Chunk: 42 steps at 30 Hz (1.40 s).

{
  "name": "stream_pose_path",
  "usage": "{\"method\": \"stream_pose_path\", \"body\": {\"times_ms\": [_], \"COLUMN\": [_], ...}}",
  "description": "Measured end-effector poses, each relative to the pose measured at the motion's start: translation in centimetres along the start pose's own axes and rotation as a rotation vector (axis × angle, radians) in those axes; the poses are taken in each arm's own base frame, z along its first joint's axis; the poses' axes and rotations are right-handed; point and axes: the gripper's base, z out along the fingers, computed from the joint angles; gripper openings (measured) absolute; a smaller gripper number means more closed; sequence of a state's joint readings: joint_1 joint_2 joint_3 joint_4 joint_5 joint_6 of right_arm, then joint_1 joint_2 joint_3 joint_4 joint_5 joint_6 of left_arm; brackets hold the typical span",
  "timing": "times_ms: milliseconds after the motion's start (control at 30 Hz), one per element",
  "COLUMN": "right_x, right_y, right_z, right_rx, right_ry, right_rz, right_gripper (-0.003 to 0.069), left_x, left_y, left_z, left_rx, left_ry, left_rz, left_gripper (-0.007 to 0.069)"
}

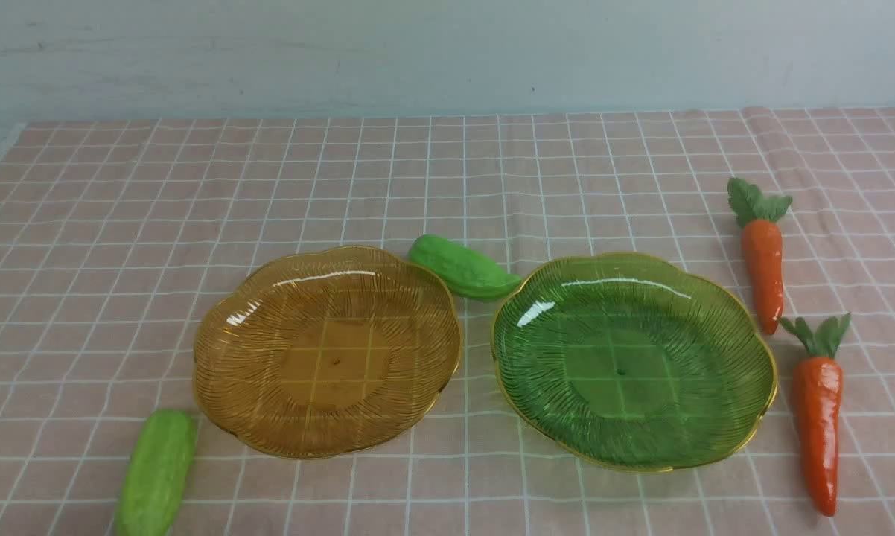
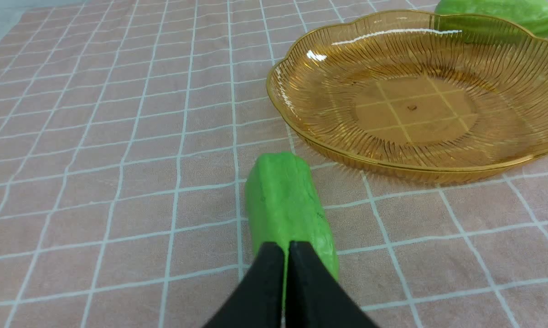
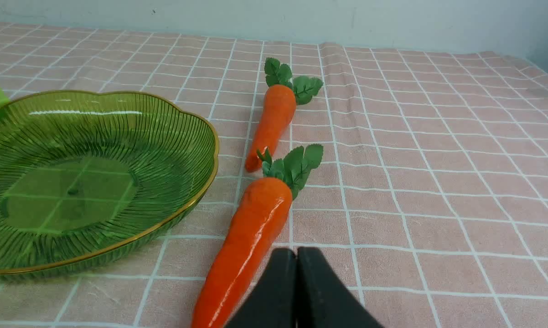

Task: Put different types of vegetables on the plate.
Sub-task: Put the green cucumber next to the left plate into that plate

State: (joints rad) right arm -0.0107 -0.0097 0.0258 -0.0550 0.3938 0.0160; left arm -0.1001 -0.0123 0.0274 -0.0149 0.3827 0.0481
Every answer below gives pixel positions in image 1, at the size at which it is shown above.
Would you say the green ribbed plastic plate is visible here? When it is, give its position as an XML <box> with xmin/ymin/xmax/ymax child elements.
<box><xmin>491</xmin><ymin>252</ymin><xmax>778</xmax><ymax>473</ymax></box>

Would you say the orange toy carrot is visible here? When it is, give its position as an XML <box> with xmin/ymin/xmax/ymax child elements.
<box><xmin>778</xmin><ymin>312</ymin><xmax>852</xmax><ymax>517</ymax></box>
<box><xmin>727</xmin><ymin>176</ymin><xmax>794</xmax><ymax>336</ymax></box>

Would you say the green toy cucumber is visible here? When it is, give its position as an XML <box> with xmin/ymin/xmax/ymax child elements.
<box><xmin>116</xmin><ymin>409</ymin><xmax>197</xmax><ymax>535</ymax></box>
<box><xmin>409</xmin><ymin>234</ymin><xmax>522</xmax><ymax>302</ymax></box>

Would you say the amber ribbed plastic plate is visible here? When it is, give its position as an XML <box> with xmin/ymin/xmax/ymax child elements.
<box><xmin>192</xmin><ymin>246</ymin><xmax>464</xmax><ymax>460</ymax></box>

